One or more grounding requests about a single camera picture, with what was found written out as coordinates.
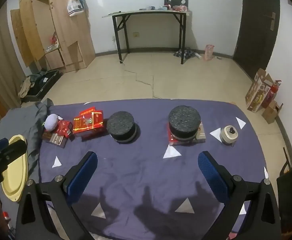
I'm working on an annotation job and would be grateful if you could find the yellow plastic basin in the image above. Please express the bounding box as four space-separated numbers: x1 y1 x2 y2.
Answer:
1 135 28 202

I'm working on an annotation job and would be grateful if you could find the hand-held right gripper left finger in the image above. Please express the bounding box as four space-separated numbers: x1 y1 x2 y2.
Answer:
16 151 98 240

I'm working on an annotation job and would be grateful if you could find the red silver cigarette box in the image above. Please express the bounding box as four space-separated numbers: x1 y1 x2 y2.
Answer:
57 120 73 137

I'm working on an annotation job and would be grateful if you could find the open black suitcase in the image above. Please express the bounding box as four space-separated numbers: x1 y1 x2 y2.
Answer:
18 69 62 101

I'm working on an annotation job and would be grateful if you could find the shiny red cigarette box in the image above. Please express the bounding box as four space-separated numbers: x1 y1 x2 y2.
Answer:
73 110 104 134

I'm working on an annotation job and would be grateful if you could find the black foam cylinder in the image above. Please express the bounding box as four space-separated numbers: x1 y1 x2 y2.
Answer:
107 111 136 144
168 106 202 142

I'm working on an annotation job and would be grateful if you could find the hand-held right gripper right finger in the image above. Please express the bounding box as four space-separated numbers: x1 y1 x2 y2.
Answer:
198 151 282 240

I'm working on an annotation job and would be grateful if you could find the white plastic bag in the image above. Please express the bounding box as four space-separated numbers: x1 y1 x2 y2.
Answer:
67 0 86 17

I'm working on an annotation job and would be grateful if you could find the grey cloth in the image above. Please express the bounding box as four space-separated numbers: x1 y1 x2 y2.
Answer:
0 98 54 180
38 99 270 240

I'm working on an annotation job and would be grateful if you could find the dark door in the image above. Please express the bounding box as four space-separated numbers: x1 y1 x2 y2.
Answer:
233 0 280 78

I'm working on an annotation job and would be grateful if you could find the black red cigarette box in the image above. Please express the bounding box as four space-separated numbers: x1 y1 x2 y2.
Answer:
42 131 68 148

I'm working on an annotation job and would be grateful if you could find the round metal tin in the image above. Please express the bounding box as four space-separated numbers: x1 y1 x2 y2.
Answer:
220 126 238 145

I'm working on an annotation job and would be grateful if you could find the black folding table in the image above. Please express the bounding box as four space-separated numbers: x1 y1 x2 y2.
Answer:
102 8 193 65

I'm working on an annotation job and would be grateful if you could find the pink package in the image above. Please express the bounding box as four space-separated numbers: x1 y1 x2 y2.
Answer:
203 44 215 62

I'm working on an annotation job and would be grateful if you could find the pile of clothes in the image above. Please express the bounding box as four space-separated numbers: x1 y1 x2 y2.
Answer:
173 47 196 60

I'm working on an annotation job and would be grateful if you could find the metal door handle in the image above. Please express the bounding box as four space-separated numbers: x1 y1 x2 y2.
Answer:
263 12 276 31

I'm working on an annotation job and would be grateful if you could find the small brown cardboard box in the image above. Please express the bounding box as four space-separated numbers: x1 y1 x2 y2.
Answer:
262 100 284 124

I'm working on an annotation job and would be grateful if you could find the red gold-lettered cigarette box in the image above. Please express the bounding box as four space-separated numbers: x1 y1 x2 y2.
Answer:
168 122 199 146

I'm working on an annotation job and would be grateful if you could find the pale round plush toy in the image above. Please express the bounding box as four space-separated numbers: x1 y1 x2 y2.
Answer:
44 114 60 132

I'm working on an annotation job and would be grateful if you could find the black bag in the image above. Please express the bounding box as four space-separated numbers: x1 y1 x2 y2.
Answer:
276 156 292 240

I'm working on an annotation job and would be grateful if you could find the red fire extinguisher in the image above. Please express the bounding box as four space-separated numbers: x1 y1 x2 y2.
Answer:
261 79 282 109

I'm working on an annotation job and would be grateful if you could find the beige curtain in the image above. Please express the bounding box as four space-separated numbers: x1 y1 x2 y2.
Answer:
0 4 20 112

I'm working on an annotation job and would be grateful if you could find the wooden wardrobe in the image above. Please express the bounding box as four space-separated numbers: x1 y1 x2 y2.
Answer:
10 0 96 73

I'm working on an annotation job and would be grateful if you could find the pile of small shelf items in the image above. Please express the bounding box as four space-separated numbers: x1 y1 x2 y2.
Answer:
45 31 61 53

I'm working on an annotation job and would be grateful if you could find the printed cardboard box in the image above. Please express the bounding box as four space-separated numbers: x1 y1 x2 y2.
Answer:
245 68 274 112

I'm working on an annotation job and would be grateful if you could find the gold-edged cigarette box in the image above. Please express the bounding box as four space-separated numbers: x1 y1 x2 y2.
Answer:
195 123 207 143

